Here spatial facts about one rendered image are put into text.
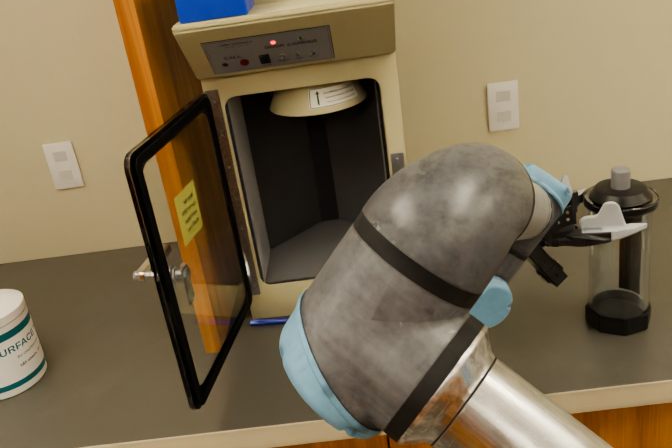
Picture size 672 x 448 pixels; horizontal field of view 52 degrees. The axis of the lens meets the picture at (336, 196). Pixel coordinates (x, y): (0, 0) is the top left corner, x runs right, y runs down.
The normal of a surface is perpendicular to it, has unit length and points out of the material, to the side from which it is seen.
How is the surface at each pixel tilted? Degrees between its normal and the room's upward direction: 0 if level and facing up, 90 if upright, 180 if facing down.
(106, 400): 0
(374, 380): 75
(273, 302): 90
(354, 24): 135
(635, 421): 90
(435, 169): 14
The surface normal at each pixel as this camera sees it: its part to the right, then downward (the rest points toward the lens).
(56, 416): -0.14, -0.91
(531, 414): 0.20, -0.61
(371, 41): 0.10, 0.92
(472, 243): 0.39, 0.00
